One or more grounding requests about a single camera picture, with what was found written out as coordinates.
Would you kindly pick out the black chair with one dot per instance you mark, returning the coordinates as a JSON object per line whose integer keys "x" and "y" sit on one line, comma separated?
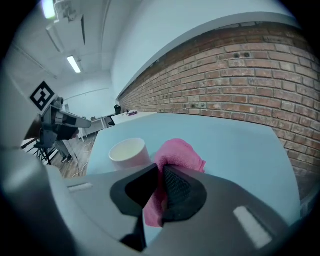
{"x": 117, "y": 109}

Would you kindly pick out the long ceiling light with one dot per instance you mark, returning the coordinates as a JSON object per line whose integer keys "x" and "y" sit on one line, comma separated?
{"x": 48, "y": 8}
{"x": 74, "y": 64}

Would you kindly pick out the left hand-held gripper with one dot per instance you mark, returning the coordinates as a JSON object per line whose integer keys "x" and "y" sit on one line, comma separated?
{"x": 53, "y": 120}

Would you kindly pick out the white desk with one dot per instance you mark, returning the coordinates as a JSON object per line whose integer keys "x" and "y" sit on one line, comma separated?
{"x": 98, "y": 122}

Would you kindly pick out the purple object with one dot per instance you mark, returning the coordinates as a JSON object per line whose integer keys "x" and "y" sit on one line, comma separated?
{"x": 132, "y": 113}

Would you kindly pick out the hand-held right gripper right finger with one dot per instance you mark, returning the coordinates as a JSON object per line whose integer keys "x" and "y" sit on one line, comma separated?
{"x": 225, "y": 212}

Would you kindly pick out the white mug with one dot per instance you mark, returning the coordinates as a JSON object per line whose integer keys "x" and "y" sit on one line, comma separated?
{"x": 130, "y": 155}

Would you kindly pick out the pink cloth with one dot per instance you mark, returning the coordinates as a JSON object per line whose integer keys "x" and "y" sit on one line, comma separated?
{"x": 177, "y": 152}

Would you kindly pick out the white ceiling air conditioner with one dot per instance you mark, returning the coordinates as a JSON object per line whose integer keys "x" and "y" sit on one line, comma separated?
{"x": 65, "y": 15}

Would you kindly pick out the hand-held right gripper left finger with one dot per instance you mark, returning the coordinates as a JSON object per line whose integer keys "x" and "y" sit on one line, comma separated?
{"x": 100, "y": 200}

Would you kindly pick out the black railing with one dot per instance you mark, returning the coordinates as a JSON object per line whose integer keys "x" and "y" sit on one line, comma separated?
{"x": 46, "y": 155}

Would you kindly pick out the long white table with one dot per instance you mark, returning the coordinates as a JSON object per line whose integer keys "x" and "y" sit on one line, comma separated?
{"x": 140, "y": 118}

